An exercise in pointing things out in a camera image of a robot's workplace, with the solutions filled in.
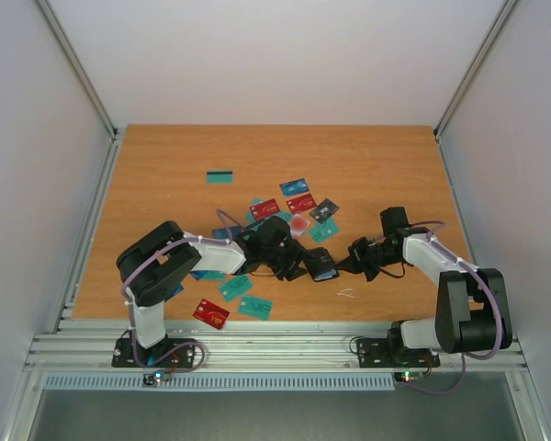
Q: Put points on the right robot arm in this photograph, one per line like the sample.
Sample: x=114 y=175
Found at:
x=472 y=315

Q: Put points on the aluminium rail frame front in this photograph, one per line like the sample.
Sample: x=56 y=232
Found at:
x=241 y=346

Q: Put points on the teal vip card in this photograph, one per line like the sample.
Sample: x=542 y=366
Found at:
x=235 y=287
x=255 y=307

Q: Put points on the red VIP card upper right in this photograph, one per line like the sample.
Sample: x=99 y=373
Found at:
x=301 y=203

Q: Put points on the white red pattern card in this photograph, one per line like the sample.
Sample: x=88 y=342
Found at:
x=298 y=226

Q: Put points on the teal VIP card bottom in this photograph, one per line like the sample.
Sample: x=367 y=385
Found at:
x=255 y=307

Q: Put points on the teal VIP card middle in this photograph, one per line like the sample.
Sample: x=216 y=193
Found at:
x=235 y=287

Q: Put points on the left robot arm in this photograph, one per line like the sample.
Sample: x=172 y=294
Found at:
x=152 y=268

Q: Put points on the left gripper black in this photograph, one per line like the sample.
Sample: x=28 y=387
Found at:
x=297 y=252

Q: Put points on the left circuit board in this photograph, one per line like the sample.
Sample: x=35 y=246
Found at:
x=158 y=378

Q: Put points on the red VIP card upper left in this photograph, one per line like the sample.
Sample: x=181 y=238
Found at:
x=264 y=209

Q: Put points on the red vip card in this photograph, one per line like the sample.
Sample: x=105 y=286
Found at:
x=301 y=203
x=211 y=314
x=264 y=209

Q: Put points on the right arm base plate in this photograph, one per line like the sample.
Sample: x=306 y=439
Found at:
x=377 y=353

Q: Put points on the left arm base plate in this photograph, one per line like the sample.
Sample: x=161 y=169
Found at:
x=169 y=353

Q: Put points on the black leather card holder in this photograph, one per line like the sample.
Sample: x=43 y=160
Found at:
x=322 y=267

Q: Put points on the teal card right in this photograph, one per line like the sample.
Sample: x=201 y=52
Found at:
x=323 y=232

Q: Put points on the red VIP card bottom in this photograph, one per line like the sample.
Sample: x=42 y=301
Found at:
x=211 y=314

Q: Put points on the blue card top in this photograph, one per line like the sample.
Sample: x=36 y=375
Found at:
x=294 y=187

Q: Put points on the black VIP card right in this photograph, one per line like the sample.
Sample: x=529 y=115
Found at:
x=325 y=210

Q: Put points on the grey slotted cable duct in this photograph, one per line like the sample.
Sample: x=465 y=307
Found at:
x=222 y=382

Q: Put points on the circuit board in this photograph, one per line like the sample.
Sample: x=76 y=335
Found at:
x=158 y=378
x=409 y=376

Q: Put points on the teal card small lower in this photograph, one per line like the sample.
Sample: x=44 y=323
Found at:
x=208 y=275

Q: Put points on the right circuit board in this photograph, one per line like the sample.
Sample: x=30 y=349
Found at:
x=409 y=376

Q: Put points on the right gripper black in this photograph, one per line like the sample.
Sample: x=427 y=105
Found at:
x=361 y=255

